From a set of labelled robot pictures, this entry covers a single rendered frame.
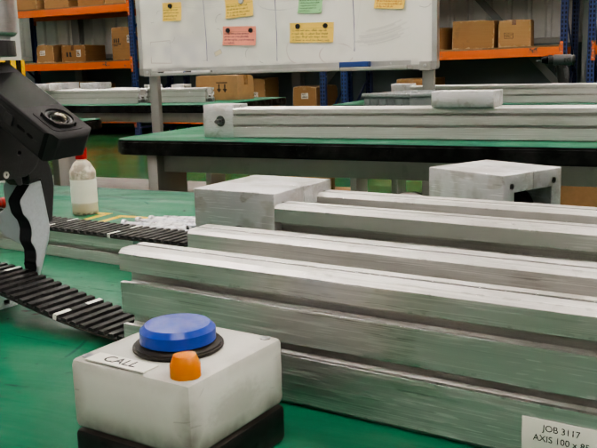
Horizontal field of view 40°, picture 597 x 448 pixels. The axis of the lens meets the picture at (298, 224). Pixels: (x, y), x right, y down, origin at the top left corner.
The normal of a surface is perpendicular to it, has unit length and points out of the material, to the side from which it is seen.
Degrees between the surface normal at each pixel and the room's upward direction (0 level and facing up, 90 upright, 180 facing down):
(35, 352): 0
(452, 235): 90
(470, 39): 93
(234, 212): 90
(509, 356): 90
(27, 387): 0
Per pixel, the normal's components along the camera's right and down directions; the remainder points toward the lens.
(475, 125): -0.40, 0.18
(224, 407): 0.84, 0.08
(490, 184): -0.80, 0.14
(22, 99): 0.39, -0.80
